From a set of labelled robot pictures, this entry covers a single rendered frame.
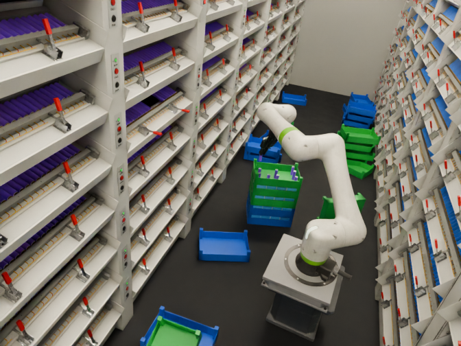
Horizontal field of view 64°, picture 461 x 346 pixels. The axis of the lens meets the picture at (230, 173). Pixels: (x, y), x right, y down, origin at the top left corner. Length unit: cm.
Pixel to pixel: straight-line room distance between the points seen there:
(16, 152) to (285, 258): 126
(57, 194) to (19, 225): 15
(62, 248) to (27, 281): 15
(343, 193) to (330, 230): 19
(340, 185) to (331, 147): 18
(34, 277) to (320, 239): 107
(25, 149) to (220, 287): 139
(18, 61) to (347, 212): 136
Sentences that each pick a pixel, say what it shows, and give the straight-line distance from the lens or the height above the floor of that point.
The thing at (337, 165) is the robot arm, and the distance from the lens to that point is 178.
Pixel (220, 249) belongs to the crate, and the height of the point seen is 0.
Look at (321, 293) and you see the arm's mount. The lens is 175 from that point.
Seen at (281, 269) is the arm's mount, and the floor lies 35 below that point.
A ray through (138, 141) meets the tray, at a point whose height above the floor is 91.
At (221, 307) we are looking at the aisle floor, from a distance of 204.
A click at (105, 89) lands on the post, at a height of 118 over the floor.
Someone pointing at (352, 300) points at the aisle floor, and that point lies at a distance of 228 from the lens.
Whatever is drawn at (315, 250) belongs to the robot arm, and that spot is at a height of 51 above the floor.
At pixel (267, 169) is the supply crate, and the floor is 33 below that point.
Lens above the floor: 160
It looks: 31 degrees down
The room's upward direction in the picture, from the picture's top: 8 degrees clockwise
